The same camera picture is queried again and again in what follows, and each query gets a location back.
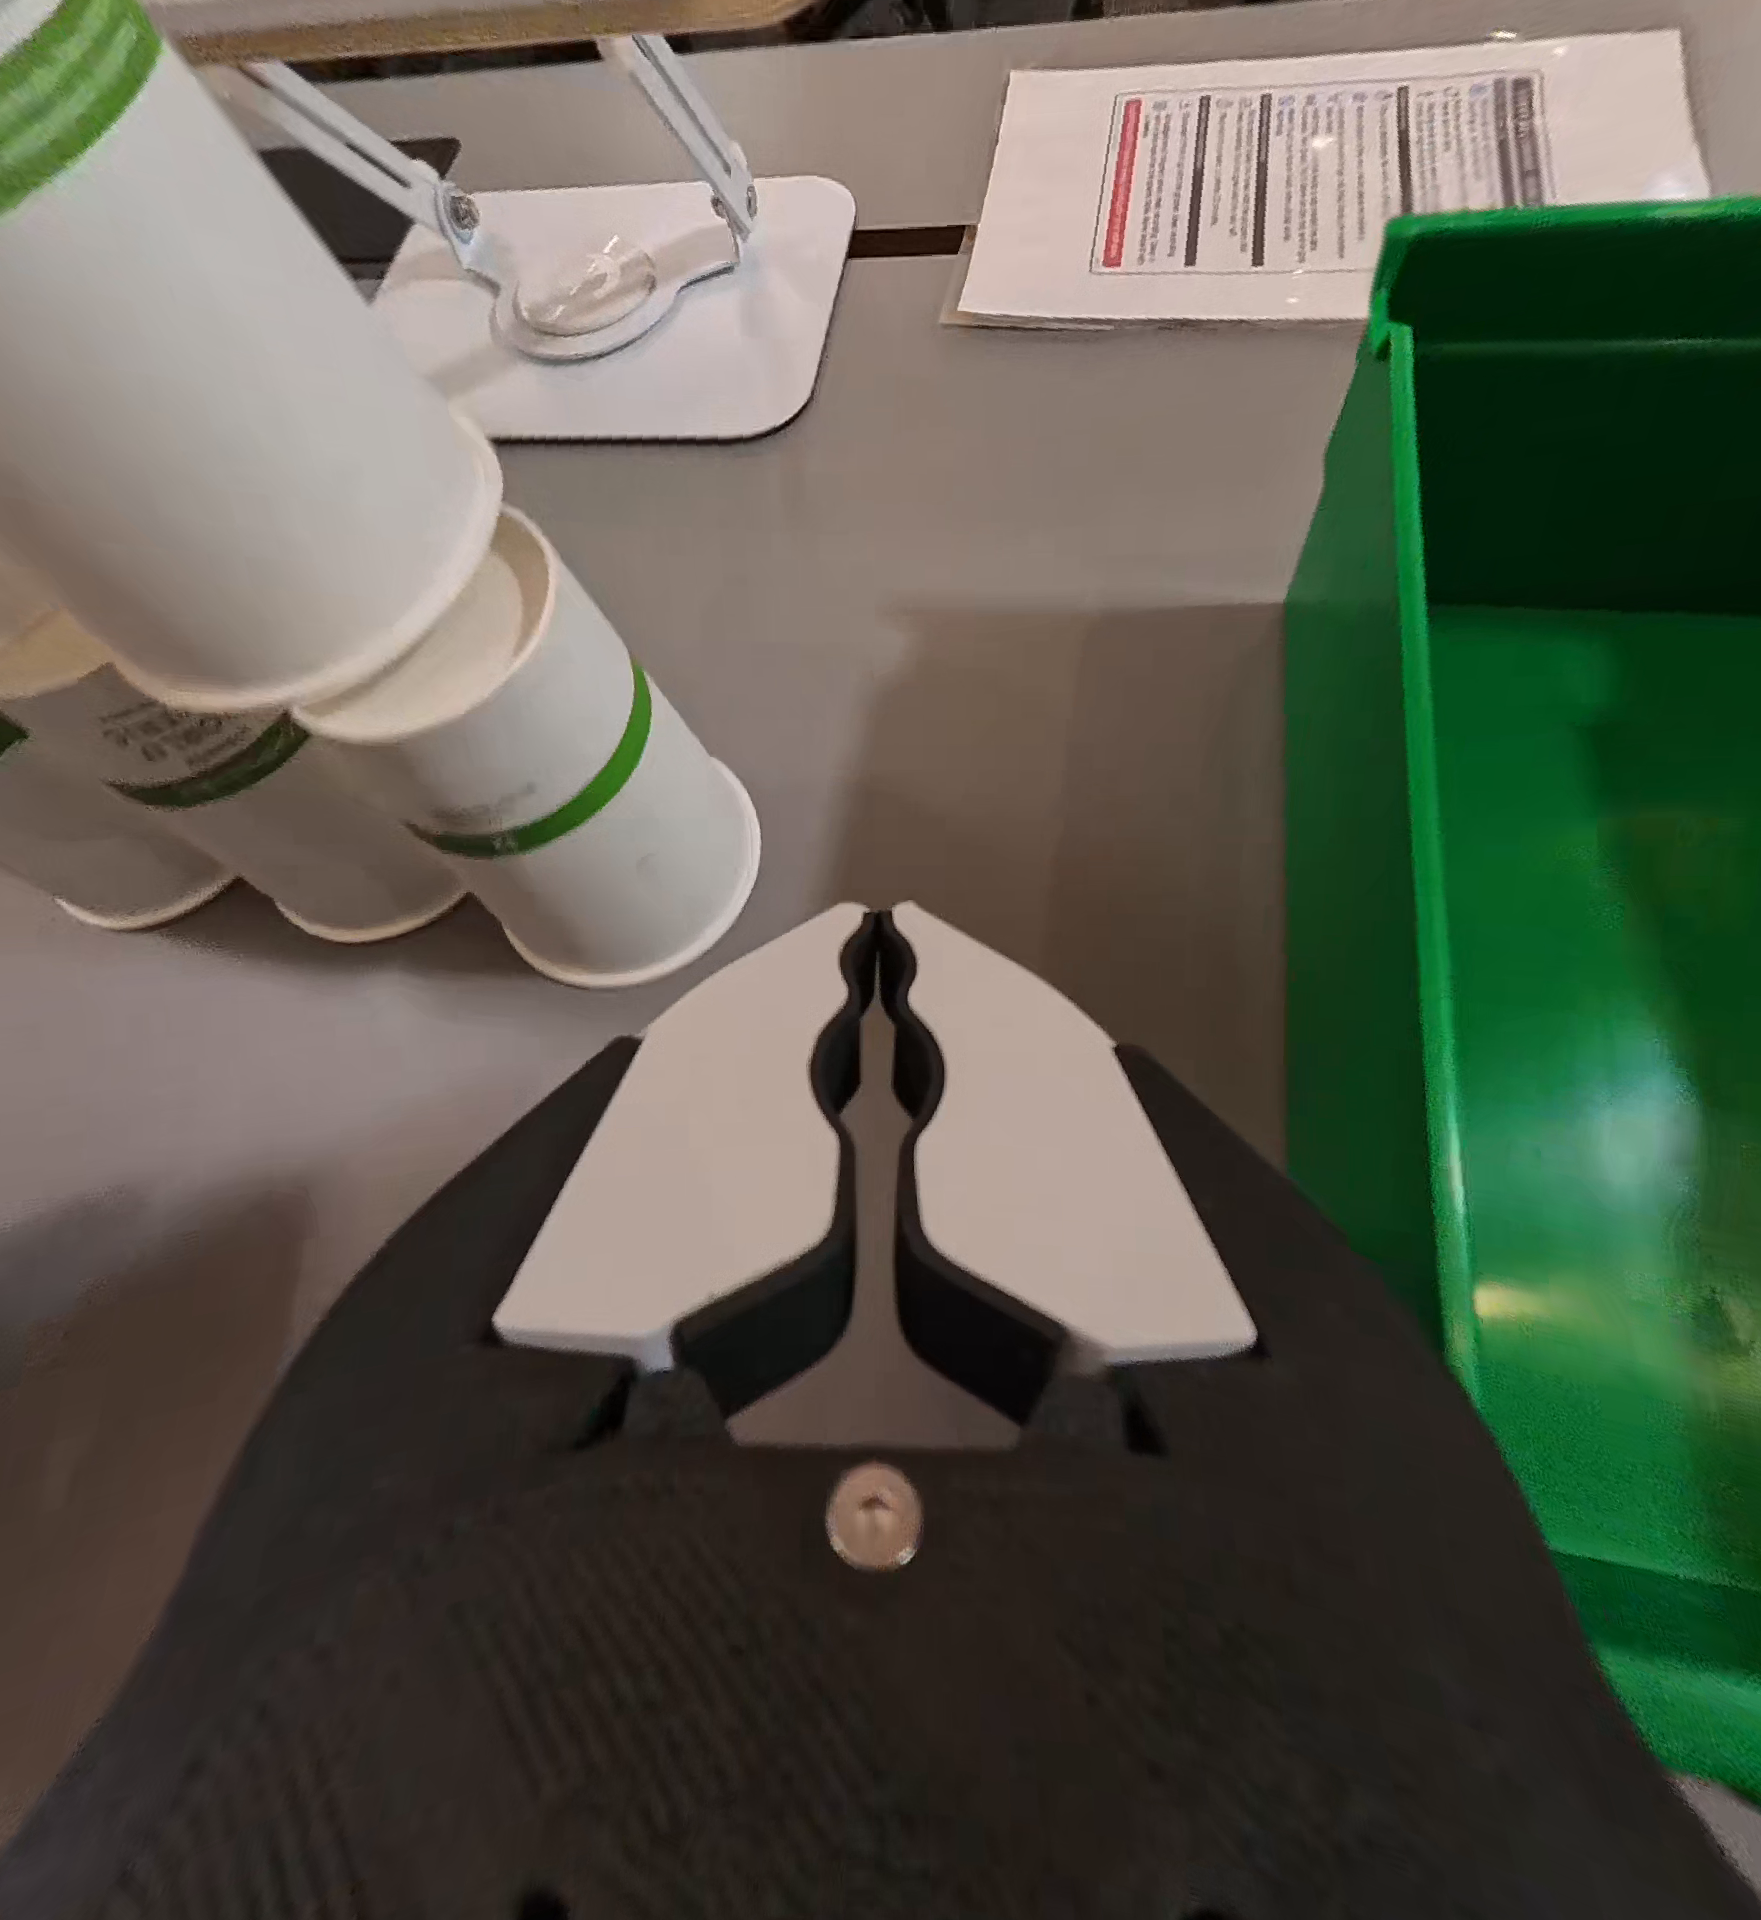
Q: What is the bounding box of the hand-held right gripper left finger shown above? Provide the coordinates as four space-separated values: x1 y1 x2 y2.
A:
492 901 879 1415

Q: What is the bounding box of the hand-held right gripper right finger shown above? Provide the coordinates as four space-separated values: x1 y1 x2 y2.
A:
879 900 1260 1422

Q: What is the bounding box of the green plastic bin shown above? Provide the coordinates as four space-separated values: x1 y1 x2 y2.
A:
1282 190 1761 1808

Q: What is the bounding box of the wooden document stand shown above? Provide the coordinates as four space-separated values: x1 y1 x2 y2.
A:
145 0 858 444

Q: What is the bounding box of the laminated paper sheet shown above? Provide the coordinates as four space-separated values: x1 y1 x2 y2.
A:
941 26 1716 331

